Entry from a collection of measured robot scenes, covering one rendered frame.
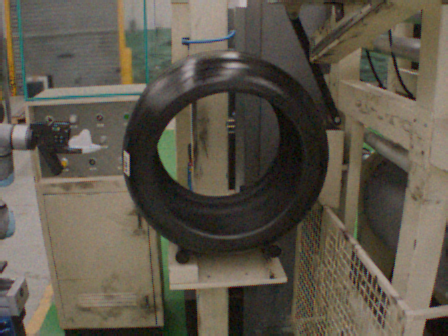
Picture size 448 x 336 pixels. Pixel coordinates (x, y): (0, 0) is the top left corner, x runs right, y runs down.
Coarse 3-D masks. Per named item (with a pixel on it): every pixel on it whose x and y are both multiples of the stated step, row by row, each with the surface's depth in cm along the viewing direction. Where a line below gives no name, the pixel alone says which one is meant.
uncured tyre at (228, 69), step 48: (144, 96) 122; (192, 96) 117; (288, 96) 120; (144, 144) 120; (288, 144) 154; (144, 192) 124; (192, 192) 158; (240, 192) 160; (288, 192) 153; (192, 240) 130; (240, 240) 131
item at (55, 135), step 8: (32, 128) 125; (40, 128) 126; (48, 128) 124; (56, 128) 126; (64, 128) 125; (32, 136) 126; (40, 136) 127; (48, 136) 125; (56, 136) 126; (64, 136) 127; (32, 144) 127; (48, 144) 126; (56, 144) 127; (64, 144) 127; (56, 152) 127
